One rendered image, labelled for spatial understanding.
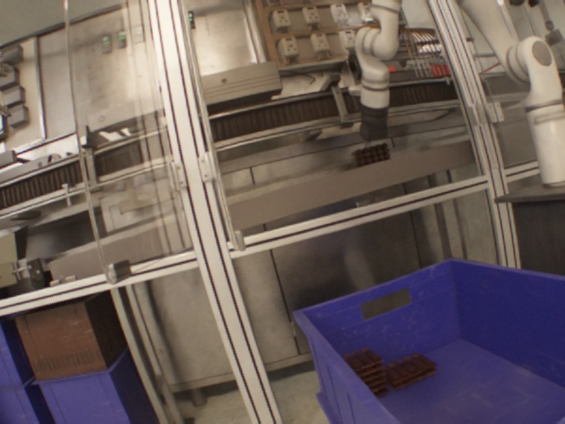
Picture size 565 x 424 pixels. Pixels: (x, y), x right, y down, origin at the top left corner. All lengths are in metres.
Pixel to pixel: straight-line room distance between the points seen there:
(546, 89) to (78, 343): 1.34
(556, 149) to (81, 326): 1.27
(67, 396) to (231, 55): 1.41
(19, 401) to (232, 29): 1.62
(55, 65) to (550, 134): 1.82
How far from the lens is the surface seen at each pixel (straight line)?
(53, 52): 1.87
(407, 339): 0.88
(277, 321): 1.28
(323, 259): 1.27
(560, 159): 0.85
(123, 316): 1.06
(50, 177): 1.31
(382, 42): 0.88
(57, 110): 1.74
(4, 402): 1.38
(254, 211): 0.97
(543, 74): 0.86
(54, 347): 1.19
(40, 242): 1.72
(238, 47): 1.63
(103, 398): 1.19
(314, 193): 1.00
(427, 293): 0.88
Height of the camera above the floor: 0.65
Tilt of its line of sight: 3 degrees down
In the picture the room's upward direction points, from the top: 14 degrees counter-clockwise
